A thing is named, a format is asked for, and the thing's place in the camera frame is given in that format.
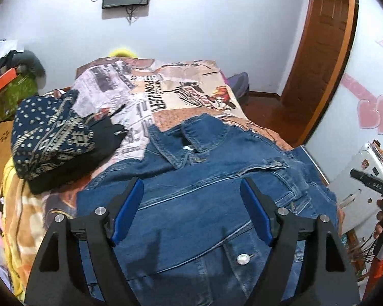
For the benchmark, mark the brown wooden door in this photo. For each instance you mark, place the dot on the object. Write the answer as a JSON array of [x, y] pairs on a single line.
[[322, 54]]

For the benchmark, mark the yellow round object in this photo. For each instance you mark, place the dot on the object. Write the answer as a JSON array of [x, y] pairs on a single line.
[[123, 52]]

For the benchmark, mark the blue denim jacket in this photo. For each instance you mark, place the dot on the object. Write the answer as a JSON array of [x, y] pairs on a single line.
[[204, 181]]

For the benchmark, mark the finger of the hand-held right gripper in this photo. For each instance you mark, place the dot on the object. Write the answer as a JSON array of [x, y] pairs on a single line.
[[373, 183]]

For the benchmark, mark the pink heart wall stickers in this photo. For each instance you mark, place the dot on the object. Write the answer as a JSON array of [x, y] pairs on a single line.
[[370, 108]]

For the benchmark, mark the purple bag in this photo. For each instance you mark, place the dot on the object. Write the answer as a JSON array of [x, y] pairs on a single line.
[[237, 84]]

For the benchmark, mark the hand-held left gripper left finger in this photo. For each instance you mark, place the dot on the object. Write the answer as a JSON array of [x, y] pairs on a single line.
[[127, 212]]

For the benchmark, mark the printed blanket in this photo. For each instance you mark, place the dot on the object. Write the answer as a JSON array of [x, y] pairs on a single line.
[[166, 86]]

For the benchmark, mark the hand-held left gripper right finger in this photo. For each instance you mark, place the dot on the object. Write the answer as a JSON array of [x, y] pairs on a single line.
[[256, 212]]

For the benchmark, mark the orange box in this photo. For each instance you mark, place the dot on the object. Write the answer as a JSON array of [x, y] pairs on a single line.
[[4, 79]]

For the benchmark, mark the white appliance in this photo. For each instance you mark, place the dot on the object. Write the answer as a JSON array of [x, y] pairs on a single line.
[[360, 181]]

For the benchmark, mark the navy patterned folded cloth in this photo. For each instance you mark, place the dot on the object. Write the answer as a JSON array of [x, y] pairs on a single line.
[[48, 134]]

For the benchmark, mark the black folded garment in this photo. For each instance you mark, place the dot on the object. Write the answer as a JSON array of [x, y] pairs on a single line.
[[107, 134]]

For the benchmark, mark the orange yellow plush blanket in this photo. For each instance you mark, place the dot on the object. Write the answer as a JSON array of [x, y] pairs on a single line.
[[17, 216]]

